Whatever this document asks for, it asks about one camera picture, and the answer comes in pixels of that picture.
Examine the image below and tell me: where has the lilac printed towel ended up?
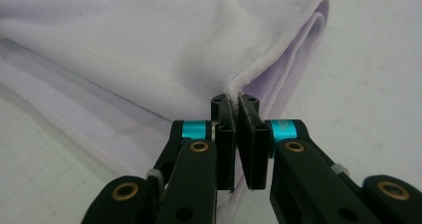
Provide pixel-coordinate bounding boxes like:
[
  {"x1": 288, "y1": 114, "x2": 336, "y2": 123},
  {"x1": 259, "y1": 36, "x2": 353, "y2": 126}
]
[{"x1": 0, "y1": 0, "x2": 330, "y2": 224}]

